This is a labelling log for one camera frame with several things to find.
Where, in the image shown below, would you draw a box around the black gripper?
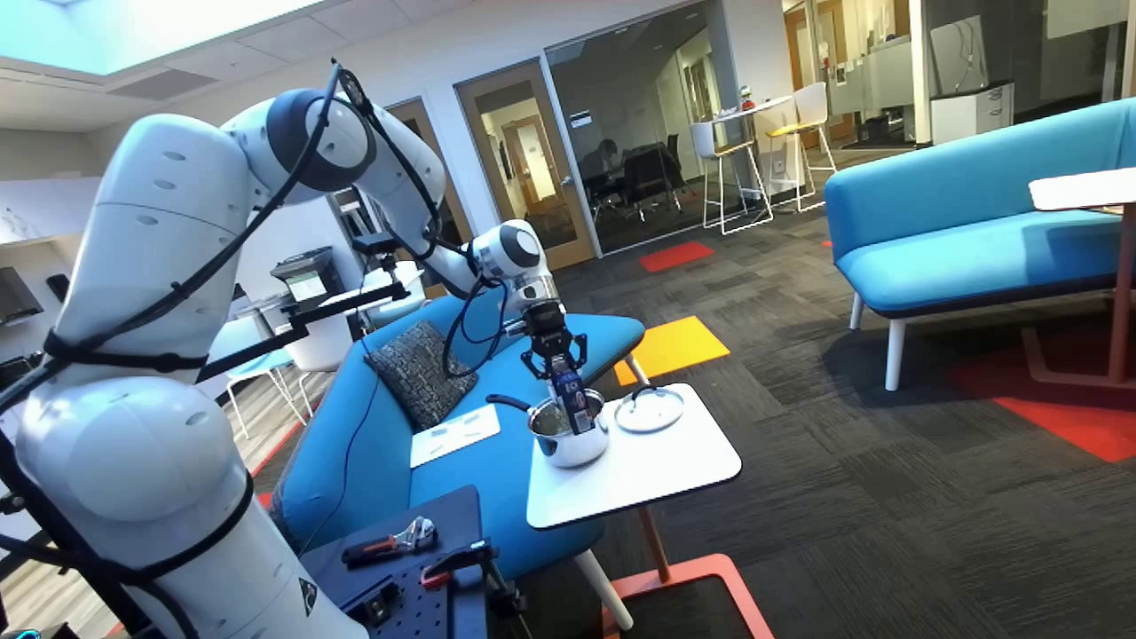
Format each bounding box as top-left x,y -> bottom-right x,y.
517,297 -> 588,394

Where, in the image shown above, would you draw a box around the glass pot lid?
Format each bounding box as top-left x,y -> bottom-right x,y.
610,383 -> 687,435

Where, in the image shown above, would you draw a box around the white paper sheet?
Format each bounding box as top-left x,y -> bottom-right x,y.
408,401 -> 503,472

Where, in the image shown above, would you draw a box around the grey patterned cushion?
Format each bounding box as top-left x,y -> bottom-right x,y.
362,324 -> 479,435

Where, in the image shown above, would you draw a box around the blue sofa white legs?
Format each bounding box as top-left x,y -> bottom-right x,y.
272,254 -> 651,583
825,97 -> 1136,399

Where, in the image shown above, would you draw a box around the black horizontal bar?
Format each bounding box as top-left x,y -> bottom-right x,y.
191,282 -> 416,383

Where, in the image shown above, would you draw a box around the black red hand tool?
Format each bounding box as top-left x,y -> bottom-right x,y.
341,516 -> 439,573

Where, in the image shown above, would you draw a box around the white high stool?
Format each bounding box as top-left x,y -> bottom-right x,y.
693,117 -> 776,238

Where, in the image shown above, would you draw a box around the grey printer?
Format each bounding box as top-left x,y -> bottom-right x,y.
270,241 -> 350,311

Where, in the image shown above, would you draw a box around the perforated tool board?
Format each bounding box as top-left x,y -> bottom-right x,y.
299,484 -> 528,639

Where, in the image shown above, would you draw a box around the small black tool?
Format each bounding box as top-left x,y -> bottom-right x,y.
346,580 -> 406,632

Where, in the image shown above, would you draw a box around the light blue chair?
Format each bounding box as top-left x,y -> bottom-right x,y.
206,311 -> 311,447

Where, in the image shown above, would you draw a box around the white high table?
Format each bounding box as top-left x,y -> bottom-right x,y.
709,92 -> 819,207

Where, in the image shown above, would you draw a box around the yellow seat high stool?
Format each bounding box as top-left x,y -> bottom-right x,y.
767,80 -> 840,219

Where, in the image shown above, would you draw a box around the white low cabinet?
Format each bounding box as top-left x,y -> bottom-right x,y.
927,80 -> 1020,149

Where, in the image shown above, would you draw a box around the silver pot with handle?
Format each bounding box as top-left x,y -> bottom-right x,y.
484,388 -> 613,472

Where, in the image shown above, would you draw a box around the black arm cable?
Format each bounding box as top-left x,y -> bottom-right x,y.
0,58 -> 517,403

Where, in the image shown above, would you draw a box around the white side table orange frame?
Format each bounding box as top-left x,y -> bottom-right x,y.
1026,163 -> 1136,394
523,380 -> 776,639

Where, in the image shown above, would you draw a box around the red handled clamp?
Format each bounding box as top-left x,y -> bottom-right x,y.
419,541 -> 494,595

